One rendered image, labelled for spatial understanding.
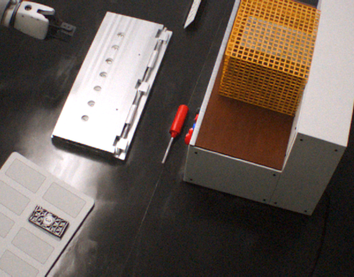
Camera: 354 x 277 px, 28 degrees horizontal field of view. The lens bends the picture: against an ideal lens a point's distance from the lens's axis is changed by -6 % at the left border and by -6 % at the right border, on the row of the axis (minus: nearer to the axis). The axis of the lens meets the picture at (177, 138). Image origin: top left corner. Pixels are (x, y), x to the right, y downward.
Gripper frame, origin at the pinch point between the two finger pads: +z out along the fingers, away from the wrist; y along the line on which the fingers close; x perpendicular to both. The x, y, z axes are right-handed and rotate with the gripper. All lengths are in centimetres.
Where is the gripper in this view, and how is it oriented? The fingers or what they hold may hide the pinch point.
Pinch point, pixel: (66, 32)
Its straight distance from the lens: 198.2
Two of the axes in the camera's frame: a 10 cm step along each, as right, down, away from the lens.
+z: 9.2, 3.8, 1.1
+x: -2.8, 8.2, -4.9
